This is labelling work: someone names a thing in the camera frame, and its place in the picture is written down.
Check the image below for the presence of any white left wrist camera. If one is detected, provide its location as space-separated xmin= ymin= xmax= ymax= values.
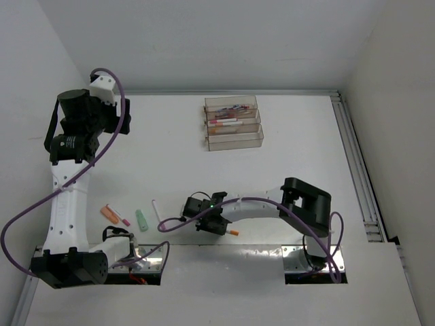
xmin=89 ymin=75 xmax=116 ymax=105

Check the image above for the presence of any clear tiered organizer tray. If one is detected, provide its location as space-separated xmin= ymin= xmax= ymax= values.
xmin=203 ymin=95 xmax=264 ymax=151

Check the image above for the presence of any white pen purple cap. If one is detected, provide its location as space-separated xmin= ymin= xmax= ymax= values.
xmin=152 ymin=199 xmax=161 ymax=223

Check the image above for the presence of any blue ink refill pen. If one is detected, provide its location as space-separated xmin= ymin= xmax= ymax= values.
xmin=215 ymin=107 xmax=234 ymax=114

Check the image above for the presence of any white front cover board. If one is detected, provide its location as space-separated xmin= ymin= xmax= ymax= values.
xmin=26 ymin=243 xmax=420 ymax=325

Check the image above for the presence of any white pen orange cap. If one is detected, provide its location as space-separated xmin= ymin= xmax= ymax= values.
xmin=226 ymin=230 xmax=239 ymax=236

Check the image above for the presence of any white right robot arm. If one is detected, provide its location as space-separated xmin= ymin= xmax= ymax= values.
xmin=180 ymin=177 xmax=332 ymax=270

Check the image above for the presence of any blue gel pen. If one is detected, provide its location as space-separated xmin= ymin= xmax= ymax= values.
xmin=227 ymin=105 xmax=250 ymax=110

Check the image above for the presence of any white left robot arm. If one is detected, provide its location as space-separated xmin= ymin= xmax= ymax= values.
xmin=31 ymin=89 xmax=133 ymax=289

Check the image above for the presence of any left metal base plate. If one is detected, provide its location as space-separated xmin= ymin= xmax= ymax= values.
xmin=108 ymin=244 xmax=167 ymax=274

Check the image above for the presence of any white pen pink cap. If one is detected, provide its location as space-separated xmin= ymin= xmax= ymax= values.
xmin=208 ymin=118 xmax=238 ymax=124

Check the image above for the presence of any metal base plate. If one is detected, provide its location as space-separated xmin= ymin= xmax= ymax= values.
xmin=281 ymin=244 xmax=329 ymax=274
xmin=108 ymin=244 xmax=167 ymax=274

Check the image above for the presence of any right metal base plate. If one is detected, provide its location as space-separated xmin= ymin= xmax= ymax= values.
xmin=281 ymin=244 xmax=329 ymax=274

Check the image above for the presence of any pink cap pen under arm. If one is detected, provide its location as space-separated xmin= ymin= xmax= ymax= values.
xmin=106 ymin=204 xmax=131 ymax=227

